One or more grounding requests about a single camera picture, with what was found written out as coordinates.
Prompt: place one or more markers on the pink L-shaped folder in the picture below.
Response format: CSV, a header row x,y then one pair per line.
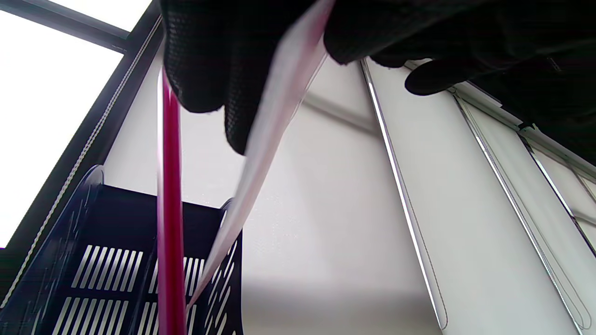
x,y
171,209

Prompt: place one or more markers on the blue perforated file holder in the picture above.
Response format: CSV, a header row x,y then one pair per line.
x,y
107,223

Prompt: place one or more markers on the person's left hand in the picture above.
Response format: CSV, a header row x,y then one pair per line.
x,y
465,28

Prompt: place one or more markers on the clear L-shaped folder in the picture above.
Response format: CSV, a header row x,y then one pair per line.
x,y
274,107

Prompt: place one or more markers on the white roller blind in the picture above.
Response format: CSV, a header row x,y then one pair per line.
x,y
465,209
540,200

